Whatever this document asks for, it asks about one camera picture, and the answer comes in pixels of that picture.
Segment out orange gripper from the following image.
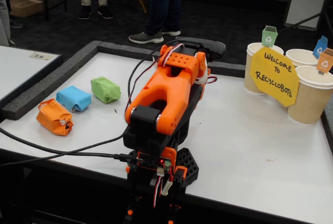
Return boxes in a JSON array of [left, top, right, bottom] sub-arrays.
[[194, 51, 212, 86]]

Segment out green paper bundle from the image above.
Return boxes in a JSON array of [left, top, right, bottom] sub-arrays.
[[90, 76, 122, 104]]

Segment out blue paper bundle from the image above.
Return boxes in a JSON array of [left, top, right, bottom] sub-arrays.
[[56, 85, 92, 112]]

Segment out black robot base clamp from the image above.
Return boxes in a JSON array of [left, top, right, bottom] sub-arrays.
[[126, 147, 200, 224]]

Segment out short black foam strip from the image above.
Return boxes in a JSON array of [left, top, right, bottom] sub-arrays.
[[208, 61, 247, 78]]

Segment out paper cup with green tag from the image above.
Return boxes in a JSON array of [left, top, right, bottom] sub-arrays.
[[244, 42, 284, 96]]

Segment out green recycling bin tag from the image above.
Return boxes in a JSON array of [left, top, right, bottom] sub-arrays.
[[261, 25, 278, 47]]

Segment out yellow welcome paper sign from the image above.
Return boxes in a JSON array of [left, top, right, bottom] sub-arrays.
[[249, 46, 300, 107]]

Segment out black foam border strip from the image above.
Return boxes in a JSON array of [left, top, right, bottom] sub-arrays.
[[320, 101, 333, 157], [1, 40, 103, 121], [97, 41, 163, 60]]

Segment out paper cup with blue tag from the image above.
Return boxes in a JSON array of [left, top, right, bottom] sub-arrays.
[[285, 48, 318, 68]]

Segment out orange cased controller board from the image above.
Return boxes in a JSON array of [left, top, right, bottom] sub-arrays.
[[137, 148, 177, 170]]

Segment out paper cup with orange tag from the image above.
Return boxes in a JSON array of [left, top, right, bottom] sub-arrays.
[[287, 65, 333, 125]]

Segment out blue recycling bin tag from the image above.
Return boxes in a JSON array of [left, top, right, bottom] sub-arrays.
[[312, 35, 328, 60]]

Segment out orange recycling bin tag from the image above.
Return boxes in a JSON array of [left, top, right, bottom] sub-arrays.
[[316, 47, 333, 76]]

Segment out orange paper bundle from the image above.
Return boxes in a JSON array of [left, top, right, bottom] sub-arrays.
[[35, 98, 74, 137]]

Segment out paper label sticker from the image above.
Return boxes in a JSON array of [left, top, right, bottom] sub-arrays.
[[29, 51, 54, 61]]

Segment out white table with black edge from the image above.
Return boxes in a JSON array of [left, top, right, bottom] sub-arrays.
[[0, 45, 64, 108]]

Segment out brown cardboard box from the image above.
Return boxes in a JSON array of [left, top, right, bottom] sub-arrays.
[[9, 0, 44, 18]]

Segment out person in light grey trousers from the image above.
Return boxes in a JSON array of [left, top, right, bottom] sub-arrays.
[[0, 0, 24, 47]]

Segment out red white black servo wire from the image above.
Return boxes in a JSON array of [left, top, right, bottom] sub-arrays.
[[124, 42, 218, 121]]

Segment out white panel with black frame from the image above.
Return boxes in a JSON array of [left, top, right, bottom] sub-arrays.
[[283, 0, 333, 31]]

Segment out servo wires with white connector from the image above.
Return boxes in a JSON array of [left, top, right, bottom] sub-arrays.
[[152, 166, 174, 208]]

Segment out black camera cable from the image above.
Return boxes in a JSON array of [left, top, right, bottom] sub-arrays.
[[0, 39, 188, 167]]

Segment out black USB cable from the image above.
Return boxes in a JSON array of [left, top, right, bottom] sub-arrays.
[[0, 126, 138, 164]]

